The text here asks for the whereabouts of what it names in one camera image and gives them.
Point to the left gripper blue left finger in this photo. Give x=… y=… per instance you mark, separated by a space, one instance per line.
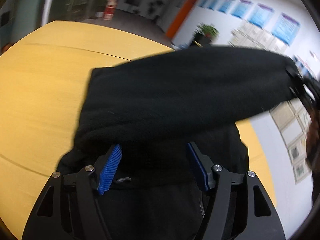
x=68 y=208

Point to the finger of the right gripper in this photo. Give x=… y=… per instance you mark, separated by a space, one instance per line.
x=294 y=82

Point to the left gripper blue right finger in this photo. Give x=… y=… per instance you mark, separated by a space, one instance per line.
x=238 y=206

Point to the black fleece zip jacket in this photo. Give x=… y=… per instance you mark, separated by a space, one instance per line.
x=152 y=108

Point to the operator right hand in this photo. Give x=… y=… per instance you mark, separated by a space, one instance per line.
x=312 y=142

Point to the potted green plant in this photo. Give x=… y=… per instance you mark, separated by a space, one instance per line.
x=205 y=34

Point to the red white stacked boxes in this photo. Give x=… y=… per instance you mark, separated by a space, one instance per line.
x=109 y=10

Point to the wall television screen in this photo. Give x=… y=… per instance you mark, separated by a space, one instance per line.
x=134 y=3

